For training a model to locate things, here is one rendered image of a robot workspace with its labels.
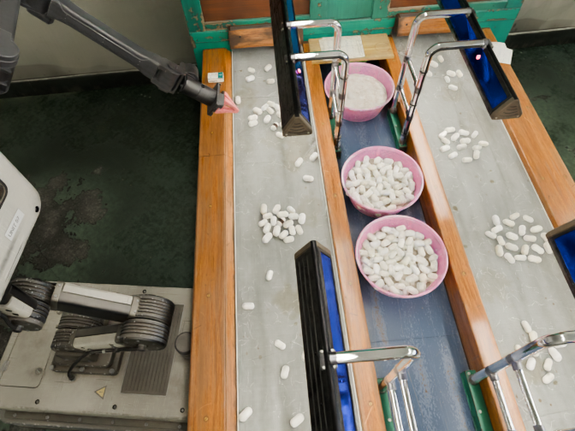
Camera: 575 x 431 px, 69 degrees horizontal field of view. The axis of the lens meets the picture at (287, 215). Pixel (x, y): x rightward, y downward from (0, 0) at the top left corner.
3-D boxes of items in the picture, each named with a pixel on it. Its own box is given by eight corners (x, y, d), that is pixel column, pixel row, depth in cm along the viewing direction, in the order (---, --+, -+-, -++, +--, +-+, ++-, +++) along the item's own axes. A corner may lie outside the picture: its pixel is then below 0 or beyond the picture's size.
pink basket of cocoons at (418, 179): (364, 239, 135) (369, 224, 127) (325, 180, 148) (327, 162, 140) (432, 207, 140) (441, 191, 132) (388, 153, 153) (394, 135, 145)
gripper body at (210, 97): (222, 84, 138) (203, 73, 134) (222, 105, 132) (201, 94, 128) (212, 97, 142) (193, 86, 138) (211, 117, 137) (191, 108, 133)
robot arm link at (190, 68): (156, 88, 128) (168, 66, 124) (157, 68, 136) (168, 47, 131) (191, 104, 135) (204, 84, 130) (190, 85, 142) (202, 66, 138)
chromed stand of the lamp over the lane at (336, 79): (288, 162, 152) (285, 60, 114) (285, 122, 163) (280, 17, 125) (340, 158, 152) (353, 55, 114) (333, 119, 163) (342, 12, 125)
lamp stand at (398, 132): (397, 154, 153) (429, 50, 115) (386, 115, 163) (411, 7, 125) (448, 150, 153) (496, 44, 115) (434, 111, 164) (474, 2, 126)
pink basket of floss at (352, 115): (362, 138, 157) (365, 121, 149) (310, 105, 167) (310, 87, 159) (403, 101, 167) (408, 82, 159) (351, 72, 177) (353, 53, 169)
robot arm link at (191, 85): (175, 93, 130) (184, 79, 127) (175, 82, 134) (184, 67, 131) (196, 103, 134) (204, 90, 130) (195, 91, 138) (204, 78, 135)
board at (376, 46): (311, 64, 167) (312, 61, 166) (308, 41, 174) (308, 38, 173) (394, 58, 167) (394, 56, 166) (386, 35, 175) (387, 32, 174)
